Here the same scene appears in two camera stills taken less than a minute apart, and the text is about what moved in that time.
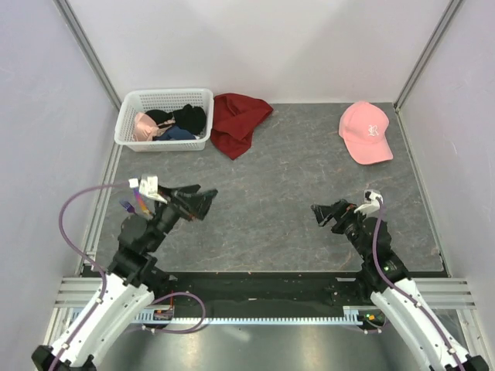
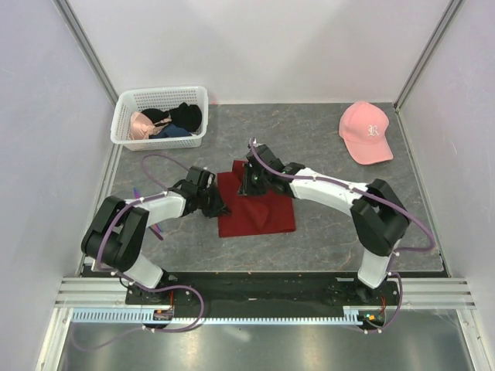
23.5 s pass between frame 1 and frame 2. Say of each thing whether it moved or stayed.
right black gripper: moved
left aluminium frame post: stayed
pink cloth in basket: stayed
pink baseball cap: stayed
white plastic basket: stayed
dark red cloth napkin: moved
